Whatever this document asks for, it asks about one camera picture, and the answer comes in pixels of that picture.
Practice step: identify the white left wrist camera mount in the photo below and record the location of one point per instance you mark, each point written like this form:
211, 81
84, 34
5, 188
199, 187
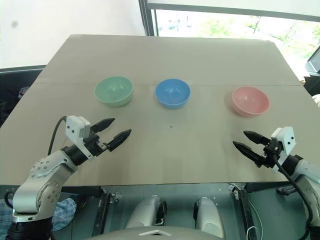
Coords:
75, 127

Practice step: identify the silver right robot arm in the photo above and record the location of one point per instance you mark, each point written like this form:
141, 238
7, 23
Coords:
309, 173

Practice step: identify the grey robot torso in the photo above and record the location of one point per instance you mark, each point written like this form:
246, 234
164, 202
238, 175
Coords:
155, 233

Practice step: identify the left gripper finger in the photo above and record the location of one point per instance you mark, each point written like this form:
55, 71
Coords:
119, 139
103, 124

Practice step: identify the dark monitor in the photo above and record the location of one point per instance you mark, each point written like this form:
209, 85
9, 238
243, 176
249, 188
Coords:
313, 61

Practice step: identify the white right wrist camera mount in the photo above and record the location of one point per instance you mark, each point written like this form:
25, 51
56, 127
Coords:
287, 140

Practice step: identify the pink bowl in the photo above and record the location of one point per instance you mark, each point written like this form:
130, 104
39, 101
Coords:
250, 100

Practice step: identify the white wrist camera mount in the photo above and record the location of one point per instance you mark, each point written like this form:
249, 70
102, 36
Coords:
75, 127
287, 140

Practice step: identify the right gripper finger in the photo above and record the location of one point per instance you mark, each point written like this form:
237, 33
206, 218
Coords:
256, 138
247, 152

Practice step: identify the silver left robot leg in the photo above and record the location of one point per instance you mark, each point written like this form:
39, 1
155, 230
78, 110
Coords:
145, 211

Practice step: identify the silver right robot leg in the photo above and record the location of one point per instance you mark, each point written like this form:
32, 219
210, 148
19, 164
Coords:
208, 217

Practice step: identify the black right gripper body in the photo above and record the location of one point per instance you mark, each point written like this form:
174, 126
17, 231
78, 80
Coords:
271, 157

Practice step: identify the silver robot leg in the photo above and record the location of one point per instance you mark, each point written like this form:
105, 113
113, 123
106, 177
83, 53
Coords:
208, 217
145, 211

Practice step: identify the dark window frame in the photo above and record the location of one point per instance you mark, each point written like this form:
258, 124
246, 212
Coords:
147, 17

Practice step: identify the green bowl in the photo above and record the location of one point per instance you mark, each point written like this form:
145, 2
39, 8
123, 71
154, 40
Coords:
113, 90

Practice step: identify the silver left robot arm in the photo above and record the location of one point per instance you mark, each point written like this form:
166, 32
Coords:
42, 170

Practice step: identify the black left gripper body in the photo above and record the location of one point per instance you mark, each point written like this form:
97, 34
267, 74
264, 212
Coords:
93, 146

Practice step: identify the blue bowl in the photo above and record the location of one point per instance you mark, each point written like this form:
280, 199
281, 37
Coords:
172, 93

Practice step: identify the blue checked cloth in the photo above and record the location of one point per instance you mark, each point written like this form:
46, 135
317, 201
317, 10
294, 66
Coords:
63, 212

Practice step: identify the black table frame strut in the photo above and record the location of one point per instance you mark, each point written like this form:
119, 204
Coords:
101, 212
246, 215

